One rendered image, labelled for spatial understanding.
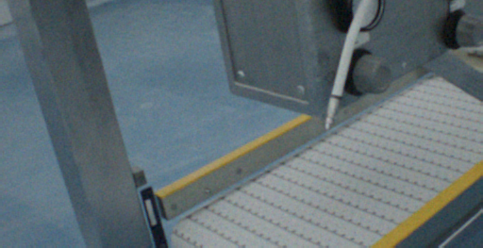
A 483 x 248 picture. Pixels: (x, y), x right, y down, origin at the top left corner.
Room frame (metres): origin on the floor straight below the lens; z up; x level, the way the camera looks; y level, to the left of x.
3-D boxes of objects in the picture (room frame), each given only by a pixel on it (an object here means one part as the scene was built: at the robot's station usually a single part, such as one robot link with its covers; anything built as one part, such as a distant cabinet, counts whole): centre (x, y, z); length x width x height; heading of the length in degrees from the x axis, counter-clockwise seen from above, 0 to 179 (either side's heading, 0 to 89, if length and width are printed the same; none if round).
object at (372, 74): (0.41, -0.06, 1.05); 0.03 x 0.02 x 0.04; 130
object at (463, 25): (0.49, -0.16, 1.05); 0.03 x 0.03 x 0.04; 40
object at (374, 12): (0.42, -0.06, 1.10); 0.04 x 0.01 x 0.04; 130
